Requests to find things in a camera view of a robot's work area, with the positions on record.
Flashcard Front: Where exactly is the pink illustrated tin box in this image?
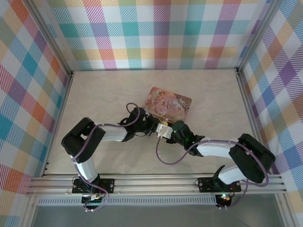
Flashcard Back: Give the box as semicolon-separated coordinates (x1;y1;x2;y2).
141;87;193;122

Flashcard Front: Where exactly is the controller board with green light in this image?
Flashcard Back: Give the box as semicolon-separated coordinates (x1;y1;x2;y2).
215;193;232;208

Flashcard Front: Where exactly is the controller board with connectors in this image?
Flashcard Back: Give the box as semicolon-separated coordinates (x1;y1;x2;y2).
81;193;106;204

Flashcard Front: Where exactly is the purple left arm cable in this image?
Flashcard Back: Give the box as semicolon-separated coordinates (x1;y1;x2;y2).
72;102;152;212

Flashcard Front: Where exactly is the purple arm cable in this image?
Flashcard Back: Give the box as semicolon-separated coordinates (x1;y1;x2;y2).
156;138;269;210
72;102;152;212

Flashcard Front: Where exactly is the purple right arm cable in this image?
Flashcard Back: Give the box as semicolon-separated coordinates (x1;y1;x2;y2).
156;138;269;210

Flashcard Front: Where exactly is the aluminium mounting rail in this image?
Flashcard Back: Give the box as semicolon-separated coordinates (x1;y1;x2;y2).
25;173;287;197

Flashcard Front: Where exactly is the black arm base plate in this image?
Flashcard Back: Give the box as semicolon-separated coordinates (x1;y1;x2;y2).
71;178;116;195
197;176;241;193

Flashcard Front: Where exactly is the grey slotted cable duct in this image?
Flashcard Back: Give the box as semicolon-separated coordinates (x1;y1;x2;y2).
37;197;218;207

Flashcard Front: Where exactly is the aluminium table side rail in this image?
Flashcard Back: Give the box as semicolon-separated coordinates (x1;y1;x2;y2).
42;70;76;177
235;68;275;175

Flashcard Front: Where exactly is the aluminium frame post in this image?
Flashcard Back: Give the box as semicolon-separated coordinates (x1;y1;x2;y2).
29;0;75;74
236;0;281;73

